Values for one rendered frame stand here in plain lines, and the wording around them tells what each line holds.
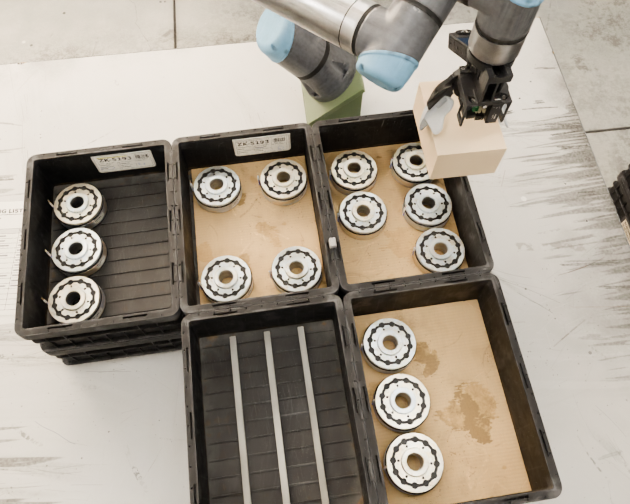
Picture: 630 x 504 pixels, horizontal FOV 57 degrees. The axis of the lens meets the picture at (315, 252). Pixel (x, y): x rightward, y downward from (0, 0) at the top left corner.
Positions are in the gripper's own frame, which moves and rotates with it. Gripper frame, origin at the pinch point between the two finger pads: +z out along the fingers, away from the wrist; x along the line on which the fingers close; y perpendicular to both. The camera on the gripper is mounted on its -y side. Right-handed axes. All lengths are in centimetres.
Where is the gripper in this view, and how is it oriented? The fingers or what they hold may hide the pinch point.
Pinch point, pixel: (458, 121)
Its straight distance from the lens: 109.2
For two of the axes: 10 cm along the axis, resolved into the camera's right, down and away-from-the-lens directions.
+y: 1.2, 9.0, -4.2
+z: 0.0, 4.2, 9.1
